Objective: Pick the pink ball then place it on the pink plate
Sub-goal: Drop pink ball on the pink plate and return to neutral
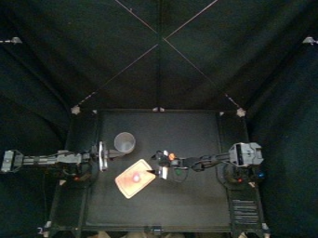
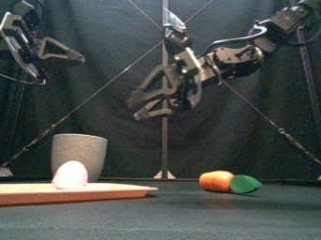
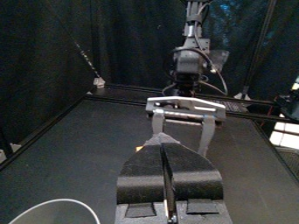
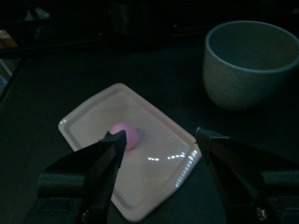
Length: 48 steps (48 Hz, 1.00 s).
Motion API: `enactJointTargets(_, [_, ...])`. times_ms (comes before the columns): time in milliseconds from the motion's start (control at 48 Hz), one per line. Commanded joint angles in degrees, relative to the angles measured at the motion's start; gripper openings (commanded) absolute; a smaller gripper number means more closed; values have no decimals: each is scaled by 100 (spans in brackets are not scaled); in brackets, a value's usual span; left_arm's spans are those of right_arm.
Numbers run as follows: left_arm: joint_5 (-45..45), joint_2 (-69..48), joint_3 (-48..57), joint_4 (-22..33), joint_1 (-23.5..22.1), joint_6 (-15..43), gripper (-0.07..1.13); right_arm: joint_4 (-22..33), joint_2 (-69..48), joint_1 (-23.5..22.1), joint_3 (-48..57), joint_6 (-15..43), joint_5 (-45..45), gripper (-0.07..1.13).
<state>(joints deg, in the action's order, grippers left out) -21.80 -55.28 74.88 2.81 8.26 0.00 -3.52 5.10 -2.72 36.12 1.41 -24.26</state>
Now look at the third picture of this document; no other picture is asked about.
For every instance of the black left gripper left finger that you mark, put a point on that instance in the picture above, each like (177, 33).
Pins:
(140, 178)

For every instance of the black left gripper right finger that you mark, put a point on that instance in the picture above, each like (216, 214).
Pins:
(193, 178)

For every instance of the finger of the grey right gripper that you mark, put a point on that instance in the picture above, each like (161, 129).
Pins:
(207, 134)
(157, 124)

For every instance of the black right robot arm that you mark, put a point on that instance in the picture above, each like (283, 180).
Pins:
(188, 58)

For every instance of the small orange object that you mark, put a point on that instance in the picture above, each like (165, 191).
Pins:
(137, 148)

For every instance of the black mesh chair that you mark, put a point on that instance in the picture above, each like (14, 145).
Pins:
(289, 159)

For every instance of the black gear beside table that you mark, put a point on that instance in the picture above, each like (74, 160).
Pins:
(289, 102)

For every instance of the black cloth curtain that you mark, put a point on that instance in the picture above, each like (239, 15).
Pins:
(42, 58)

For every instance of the black aluminium table edge rail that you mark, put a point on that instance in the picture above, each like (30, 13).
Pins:
(38, 132)
(124, 97)

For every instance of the white frame corner bracket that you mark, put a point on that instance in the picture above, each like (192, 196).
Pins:
(240, 95)
(98, 82)

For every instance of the translucent plastic camera mount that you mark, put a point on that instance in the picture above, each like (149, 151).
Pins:
(219, 58)

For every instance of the black upright frame post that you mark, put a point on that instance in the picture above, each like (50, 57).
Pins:
(259, 46)

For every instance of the slanted black frame pole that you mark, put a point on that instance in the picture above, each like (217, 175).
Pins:
(85, 57)

